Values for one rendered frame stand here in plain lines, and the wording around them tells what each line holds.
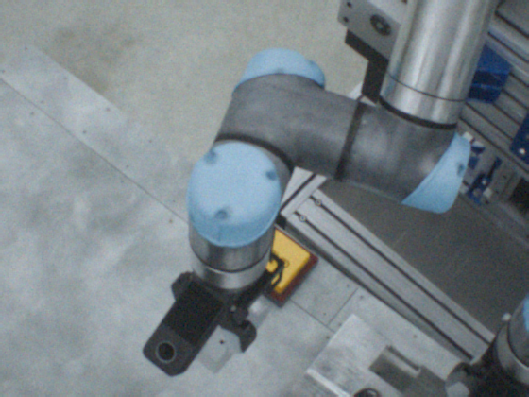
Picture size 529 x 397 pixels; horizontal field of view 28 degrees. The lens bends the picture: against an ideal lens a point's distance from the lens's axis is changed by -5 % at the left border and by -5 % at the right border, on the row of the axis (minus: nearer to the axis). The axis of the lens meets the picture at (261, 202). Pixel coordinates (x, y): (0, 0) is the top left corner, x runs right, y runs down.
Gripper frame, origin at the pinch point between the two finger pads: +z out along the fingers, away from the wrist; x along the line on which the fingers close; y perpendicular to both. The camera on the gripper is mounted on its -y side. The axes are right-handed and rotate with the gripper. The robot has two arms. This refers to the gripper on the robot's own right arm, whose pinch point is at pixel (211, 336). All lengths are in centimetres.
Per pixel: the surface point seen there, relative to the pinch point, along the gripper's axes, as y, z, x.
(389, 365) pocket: 12.7, 8.7, -17.5
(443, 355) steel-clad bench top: 20.3, 15.0, -22.2
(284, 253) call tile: 17.3, 11.3, 1.9
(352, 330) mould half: 12.6, 6.0, -11.4
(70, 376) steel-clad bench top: -11.9, 15.0, 13.1
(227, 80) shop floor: 74, 95, 54
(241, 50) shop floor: 83, 95, 56
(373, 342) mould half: 12.9, 6.0, -14.3
